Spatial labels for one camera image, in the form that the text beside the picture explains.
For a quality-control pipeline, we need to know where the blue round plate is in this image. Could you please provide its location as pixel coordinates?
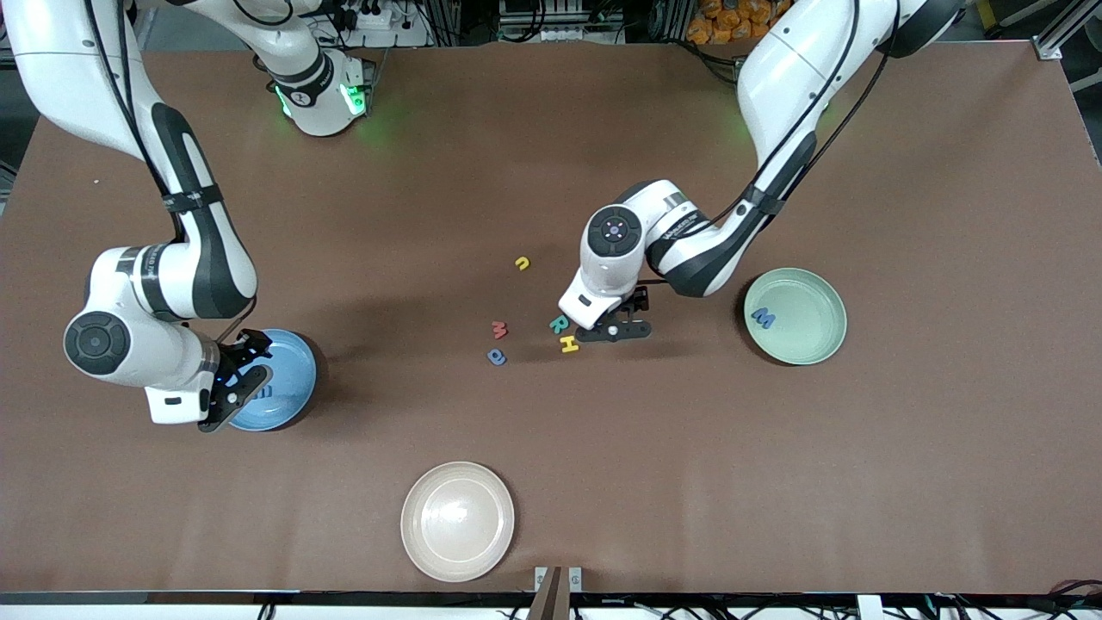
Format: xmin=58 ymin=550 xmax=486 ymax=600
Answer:
xmin=226 ymin=329 xmax=318 ymax=432

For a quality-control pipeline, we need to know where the green round plate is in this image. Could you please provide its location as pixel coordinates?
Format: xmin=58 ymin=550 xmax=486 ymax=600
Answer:
xmin=744 ymin=268 xmax=848 ymax=366

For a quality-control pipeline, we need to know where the beige round plate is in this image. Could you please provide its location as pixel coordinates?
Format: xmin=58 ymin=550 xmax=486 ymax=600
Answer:
xmin=400 ymin=462 xmax=516 ymax=583

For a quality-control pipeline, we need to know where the black equipment rack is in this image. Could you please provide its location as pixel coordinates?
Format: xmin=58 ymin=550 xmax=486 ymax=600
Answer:
xmin=498 ymin=0 xmax=625 ymax=44

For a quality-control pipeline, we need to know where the orange snack bag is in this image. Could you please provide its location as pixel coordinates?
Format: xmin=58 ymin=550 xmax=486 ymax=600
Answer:
xmin=686 ymin=0 xmax=789 ymax=46

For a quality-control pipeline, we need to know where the white power strip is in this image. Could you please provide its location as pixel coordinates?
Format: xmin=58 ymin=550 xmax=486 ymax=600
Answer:
xmin=340 ymin=0 xmax=414 ymax=34

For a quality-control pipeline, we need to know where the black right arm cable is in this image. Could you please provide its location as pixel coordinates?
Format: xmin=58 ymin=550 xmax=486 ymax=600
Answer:
xmin=82 ymin=0 xmax=259 ymax=341

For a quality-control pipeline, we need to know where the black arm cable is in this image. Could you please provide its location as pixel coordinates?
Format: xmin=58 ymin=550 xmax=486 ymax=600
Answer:
xmin=82 ymin=0 xmax=259 ymax=341
xmin=727 ymin=0 xmax=901 ymax=216

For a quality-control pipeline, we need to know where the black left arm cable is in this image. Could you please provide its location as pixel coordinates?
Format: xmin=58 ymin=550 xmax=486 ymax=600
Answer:
xmin=727 ymin=0 xmax=901 ymax=216

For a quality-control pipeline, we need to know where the aluminium frame profile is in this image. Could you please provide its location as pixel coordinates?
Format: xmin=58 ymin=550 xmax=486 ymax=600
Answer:
xmin=1033 ymin=0 xmax=1102 ymax=61

